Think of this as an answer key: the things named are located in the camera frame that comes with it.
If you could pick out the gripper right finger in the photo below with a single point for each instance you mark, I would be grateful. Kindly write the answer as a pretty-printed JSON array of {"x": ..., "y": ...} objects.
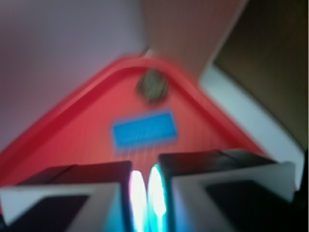
[{"x": 225, "y": 191}]

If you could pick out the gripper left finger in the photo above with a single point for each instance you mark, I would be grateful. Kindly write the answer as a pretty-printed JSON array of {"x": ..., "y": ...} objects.
[{"x": 104, "y": 197}]

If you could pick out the blue rectangular block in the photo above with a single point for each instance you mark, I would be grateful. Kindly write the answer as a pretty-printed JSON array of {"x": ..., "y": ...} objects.
[{"x": 144, "y": 130}]

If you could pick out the brown rock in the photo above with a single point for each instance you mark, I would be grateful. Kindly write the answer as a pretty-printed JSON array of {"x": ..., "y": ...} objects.
[{"x": 152, "y": 86}]

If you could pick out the red plastic tray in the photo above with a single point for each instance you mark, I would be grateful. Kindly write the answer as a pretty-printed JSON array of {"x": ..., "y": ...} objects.
[{"x": 79, "y": 129}]

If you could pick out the brown cardboard panel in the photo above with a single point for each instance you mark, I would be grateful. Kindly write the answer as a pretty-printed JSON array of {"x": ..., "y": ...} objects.
[{"x": 267, "y": 53}]

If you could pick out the wooden board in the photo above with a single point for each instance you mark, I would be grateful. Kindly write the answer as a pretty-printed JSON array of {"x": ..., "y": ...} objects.
[{"x": 190, "y": 33}]

